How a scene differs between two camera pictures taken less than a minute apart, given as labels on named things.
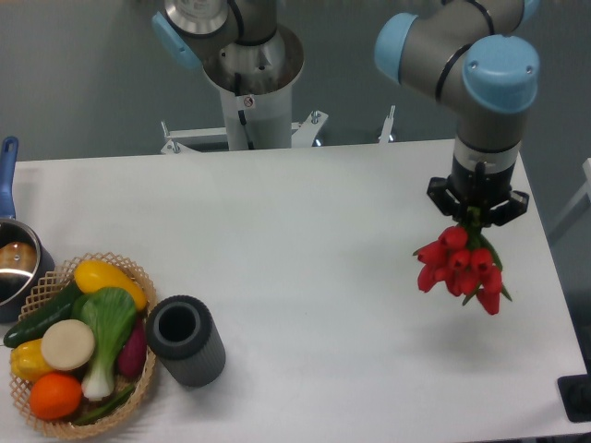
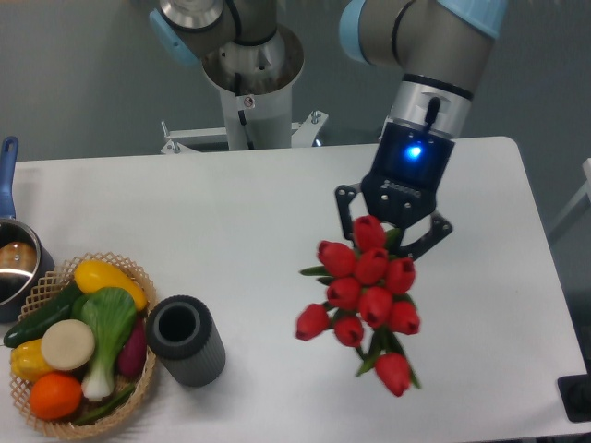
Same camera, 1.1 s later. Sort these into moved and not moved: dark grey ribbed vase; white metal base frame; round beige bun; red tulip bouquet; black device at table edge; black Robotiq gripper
Moved: red tulip bouquet; black Robotiq gripper
Not moved: dark grey ribbed vase; black device at table edge; round beige bun; white metal base frame
